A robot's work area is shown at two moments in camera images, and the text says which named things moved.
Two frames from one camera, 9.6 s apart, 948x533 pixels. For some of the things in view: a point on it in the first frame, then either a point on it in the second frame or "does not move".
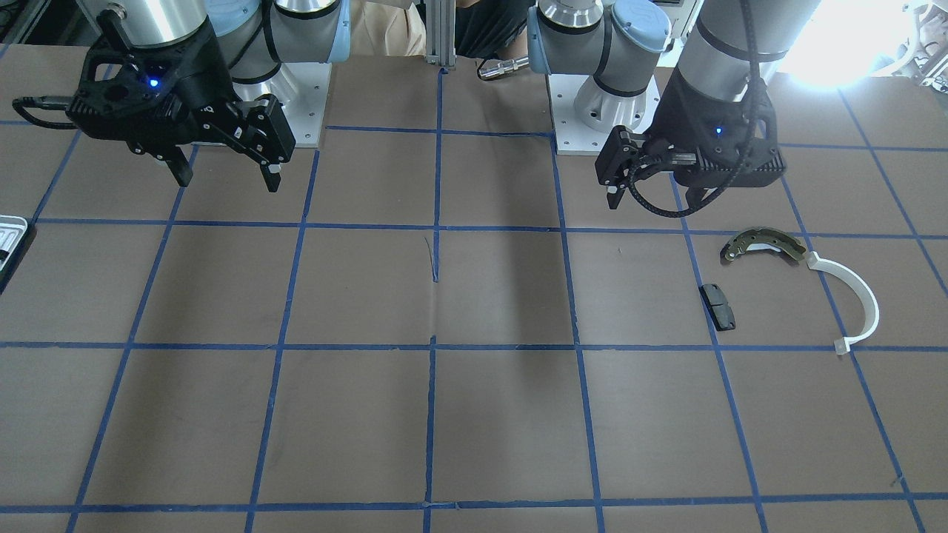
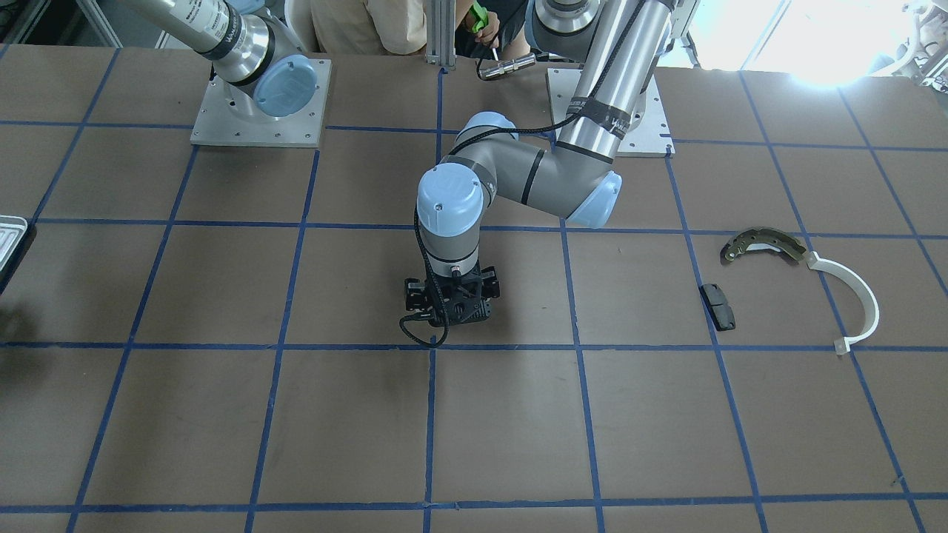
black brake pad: (718, 308) does not move
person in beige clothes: (387, 30) does not move
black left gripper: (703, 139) -> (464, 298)
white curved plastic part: (843, 345) does not move
